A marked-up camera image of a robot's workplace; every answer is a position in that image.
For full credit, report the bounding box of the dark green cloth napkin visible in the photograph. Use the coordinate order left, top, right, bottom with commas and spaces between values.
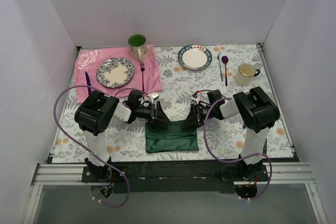
145, 120, 199, 153

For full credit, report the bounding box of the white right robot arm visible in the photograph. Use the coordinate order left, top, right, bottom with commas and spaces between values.
182, 87, 280, 181

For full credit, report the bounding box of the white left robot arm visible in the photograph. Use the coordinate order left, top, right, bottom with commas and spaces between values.
75, 90, 171, 182

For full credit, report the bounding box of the pink cloth placemat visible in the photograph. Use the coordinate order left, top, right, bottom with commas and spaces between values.
75, 44, 163, 98

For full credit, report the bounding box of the purple metallic fork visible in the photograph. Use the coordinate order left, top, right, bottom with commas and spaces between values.
140, 61, 145, 92

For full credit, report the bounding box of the blue floral patterned plate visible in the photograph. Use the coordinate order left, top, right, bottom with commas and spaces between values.
96, 57, 135, 89

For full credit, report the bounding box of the white plate blue lettered rim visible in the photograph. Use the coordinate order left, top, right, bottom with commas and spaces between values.
177, 45, 213, 71

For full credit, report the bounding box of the blue metallic teaspoon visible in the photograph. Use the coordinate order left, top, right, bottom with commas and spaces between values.
217, 52, 223, 82

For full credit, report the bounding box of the purple metallic spoon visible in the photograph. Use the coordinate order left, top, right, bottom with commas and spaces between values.
222, 56, 228, 87

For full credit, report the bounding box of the purple blue knife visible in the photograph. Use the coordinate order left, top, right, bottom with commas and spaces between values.
85, 71, 92, 95

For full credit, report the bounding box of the green interior ceramic mug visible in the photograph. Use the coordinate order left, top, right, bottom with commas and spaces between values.
128, 34, 149, 62

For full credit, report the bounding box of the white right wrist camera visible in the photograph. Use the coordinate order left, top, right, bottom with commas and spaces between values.
191, 91, 200, 104

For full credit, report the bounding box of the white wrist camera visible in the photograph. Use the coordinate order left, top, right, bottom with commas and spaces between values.
191, 91, 200, 104
148, 92, 160, 103

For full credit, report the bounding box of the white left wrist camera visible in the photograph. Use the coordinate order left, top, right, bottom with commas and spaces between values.
148, 92, 160, 103

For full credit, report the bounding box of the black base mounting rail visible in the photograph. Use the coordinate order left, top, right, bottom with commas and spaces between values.
81, 159, 272, 198

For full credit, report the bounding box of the cream enamel mug black handle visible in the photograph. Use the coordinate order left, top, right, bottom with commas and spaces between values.
235, 63, 260, 86

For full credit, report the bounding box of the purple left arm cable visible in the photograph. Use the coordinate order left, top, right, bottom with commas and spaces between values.
54, 84, 152, 208

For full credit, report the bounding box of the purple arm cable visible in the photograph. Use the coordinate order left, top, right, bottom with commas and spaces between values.
54, 84, 152, 208
195, 89, 274, 203

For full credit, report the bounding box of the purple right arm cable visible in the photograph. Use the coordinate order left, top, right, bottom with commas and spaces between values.
195, 89, 274, 203

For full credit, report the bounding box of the silver aluminium frame rail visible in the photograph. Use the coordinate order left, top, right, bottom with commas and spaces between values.
31, 163, 90, 187

